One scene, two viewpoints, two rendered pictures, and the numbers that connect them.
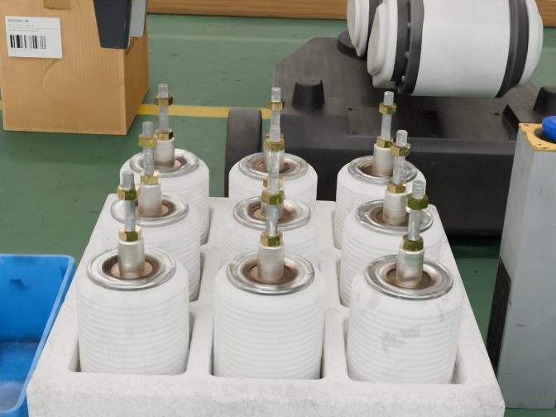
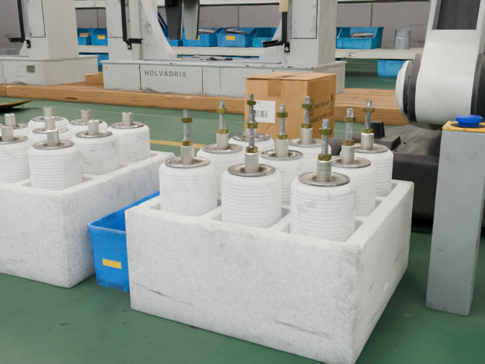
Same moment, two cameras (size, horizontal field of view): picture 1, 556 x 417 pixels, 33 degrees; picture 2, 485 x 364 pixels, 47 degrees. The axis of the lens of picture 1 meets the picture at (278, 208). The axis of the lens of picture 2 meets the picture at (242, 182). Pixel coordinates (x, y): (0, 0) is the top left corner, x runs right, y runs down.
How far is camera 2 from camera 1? 0.41 m
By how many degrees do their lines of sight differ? 28
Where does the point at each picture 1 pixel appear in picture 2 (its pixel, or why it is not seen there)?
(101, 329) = (163, 187)
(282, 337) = (245, 200)
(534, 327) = (449, 252)
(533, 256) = (445, 202)
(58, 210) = not seen: hidden behind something
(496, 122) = not seen: outside the picture
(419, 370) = (317, 230)
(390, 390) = (296, 237)
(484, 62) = (456, 97)
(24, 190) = not seen: hidden behind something
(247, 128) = (334, 145)
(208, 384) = (206, 221)
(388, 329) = (299, 202)
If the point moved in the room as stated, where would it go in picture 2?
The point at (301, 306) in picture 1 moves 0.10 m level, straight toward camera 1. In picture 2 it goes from (255, 183) to (219, 201)
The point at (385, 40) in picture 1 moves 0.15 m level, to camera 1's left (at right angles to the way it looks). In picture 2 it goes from (398, 86) to (328, 83)
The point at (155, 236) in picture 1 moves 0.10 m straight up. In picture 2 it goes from (216, 157) to (214, 100)
